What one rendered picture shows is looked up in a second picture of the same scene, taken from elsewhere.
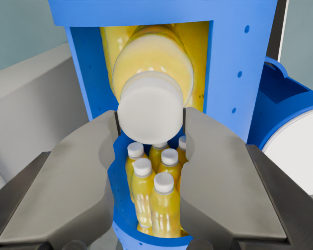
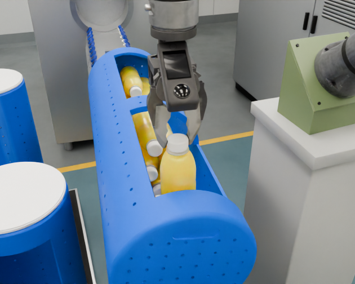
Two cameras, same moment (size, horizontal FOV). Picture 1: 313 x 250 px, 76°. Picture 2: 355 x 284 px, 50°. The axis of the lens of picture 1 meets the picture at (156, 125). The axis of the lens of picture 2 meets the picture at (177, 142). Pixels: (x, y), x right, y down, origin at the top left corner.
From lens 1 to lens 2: 57 cm
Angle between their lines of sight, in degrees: 27
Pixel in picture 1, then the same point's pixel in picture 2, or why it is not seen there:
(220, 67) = (145, 186)
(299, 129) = (36, 209)
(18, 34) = not seen: outside the picture
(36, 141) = (274, 179)
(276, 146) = (53, 195)
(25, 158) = (275, 160)
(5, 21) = not seen: outside the picture
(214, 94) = (143, 176)
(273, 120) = (57, 218)
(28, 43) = not seen: outside the picture
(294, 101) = (37, 238)
